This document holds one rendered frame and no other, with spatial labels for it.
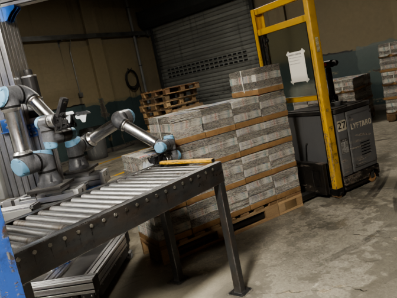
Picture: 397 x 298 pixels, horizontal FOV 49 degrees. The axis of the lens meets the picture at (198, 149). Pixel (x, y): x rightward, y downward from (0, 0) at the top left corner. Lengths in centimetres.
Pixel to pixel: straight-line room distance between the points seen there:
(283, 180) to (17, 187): 216
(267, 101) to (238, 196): 84
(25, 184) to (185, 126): 120
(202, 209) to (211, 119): 71
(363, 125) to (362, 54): 532
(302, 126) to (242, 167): 103
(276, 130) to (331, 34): 618
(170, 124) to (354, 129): 185
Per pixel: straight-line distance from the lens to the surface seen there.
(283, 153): 385
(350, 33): 967
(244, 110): 358
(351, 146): 426
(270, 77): 379
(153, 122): 346
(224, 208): 251
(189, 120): 330
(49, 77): 1054
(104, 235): 191
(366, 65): 959
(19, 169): 276
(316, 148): 431
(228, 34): 1097
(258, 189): 369
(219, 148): 344
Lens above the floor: 126
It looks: 8 degrees down
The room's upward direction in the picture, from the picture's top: 11 degrees counter-clockwise
